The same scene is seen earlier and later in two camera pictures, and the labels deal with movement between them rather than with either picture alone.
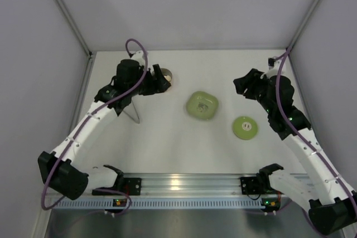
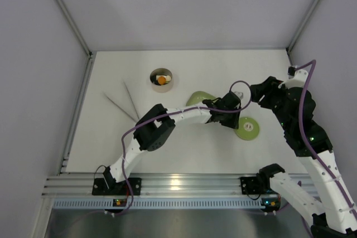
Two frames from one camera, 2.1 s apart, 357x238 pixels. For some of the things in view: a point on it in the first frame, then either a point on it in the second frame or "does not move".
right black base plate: (256, 185) does not move
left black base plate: (131, 185) does not move
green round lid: (245, 127) does not move
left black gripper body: (152, 82) to (231, 122)
